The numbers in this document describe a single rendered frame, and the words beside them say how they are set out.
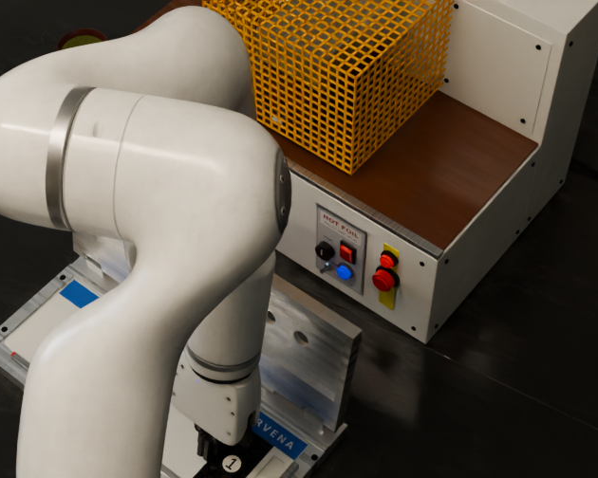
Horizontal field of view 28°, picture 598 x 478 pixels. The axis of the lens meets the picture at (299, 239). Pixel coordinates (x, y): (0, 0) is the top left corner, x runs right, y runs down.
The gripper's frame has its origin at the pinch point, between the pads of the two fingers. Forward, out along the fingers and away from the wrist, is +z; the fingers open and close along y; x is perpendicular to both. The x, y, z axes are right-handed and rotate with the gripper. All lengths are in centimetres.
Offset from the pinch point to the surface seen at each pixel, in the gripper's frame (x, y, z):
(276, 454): 4.2, 6.7, 0.6
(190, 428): 1.2, -4.2, 2.5
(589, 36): 52, 11, -39
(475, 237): 34.8, 11.1, -17.6
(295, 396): 10.1, 4.4, -3.0
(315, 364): 10.8, 5.8, -9.4
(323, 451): 8.6, 10.4, 1.0
